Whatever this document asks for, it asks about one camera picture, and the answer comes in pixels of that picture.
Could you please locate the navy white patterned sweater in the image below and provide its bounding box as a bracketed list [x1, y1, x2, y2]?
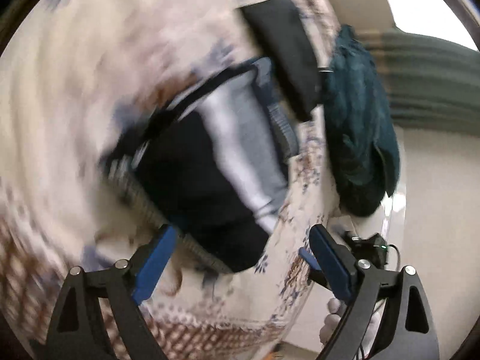
[103, 58, 299, 272]

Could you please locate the white gloved right hand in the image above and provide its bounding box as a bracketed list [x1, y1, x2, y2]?
[318, 296, 382, 350]

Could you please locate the dark teal fuzzy blanket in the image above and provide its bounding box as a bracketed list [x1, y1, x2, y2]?
[322, 25, 400, 217]

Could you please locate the grey plaid curtain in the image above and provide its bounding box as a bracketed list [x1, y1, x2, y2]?
[358, 29, 480, 137]

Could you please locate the folded black garment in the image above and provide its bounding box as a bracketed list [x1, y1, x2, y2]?
[240, 0, 333, 122]

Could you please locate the floral white bedspread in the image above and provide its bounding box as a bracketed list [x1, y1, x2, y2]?
[1, 0, 339, 359]

